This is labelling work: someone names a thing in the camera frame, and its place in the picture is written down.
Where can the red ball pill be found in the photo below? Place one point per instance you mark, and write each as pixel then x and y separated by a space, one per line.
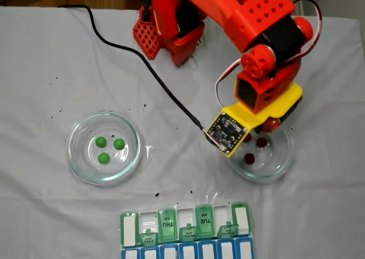
pixel 249 158
pixel 248 137
pixel 261 142

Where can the green ball pill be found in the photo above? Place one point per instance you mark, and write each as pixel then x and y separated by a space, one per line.
pixel 119 143
pixel 100 141
pixel 103 157

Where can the camera board on yellow mount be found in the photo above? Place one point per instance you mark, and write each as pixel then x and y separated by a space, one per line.
pixel 225 133

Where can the white tablecloth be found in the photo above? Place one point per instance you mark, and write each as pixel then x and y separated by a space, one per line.
pixel 42 213

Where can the weekly pill organizer box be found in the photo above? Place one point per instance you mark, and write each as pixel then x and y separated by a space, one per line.
pixel 185 250

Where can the glass bowl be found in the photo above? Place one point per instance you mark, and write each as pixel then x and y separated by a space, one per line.
pixel 82 162
pixel 276 165

